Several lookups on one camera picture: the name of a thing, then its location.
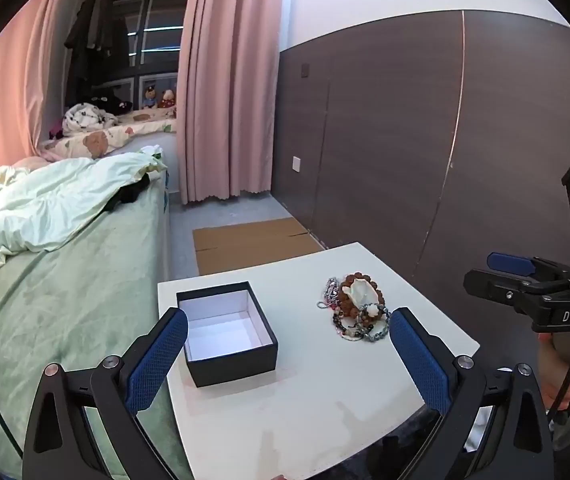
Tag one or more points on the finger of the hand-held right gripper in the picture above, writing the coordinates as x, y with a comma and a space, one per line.
507, 262
495, 287

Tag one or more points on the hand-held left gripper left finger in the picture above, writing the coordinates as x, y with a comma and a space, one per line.
157, 355

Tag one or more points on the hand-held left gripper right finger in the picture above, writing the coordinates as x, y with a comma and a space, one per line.
420, 360

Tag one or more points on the black jewelry box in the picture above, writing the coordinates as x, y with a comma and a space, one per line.
235, 365

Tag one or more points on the white shell pendant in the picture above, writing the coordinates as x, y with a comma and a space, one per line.
365, 292

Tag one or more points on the green bed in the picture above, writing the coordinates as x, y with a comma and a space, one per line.
65, 310

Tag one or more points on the white table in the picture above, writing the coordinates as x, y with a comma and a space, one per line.
315, 385

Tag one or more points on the flat cardboard sheet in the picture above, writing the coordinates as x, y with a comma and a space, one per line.
250, 247

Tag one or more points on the black cloth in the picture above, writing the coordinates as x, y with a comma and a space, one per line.
132, 192

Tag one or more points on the pale green duvet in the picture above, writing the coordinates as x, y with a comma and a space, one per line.
40, 205

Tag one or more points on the white crumpled cloth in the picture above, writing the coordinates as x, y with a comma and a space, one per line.
151, 151

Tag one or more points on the bear print blanket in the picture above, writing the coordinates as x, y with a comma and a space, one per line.
115, 135

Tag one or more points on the spotted white plush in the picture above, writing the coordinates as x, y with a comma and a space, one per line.
85, 117

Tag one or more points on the red plush toy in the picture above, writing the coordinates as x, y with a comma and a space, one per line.
167, 99

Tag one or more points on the black plush toy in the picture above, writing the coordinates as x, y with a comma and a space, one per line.
112, 102

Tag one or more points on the pink curtain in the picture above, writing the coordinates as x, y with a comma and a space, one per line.
225, 85
10, 85

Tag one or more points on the hanging dark clothes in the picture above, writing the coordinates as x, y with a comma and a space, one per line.
95, 35

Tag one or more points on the dark window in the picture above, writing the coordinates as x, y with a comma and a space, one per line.
157, 25

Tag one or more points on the white wall socket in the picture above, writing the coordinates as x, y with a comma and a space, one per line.
296, 164

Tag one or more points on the dark wall switch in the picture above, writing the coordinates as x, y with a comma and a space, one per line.
305, 70

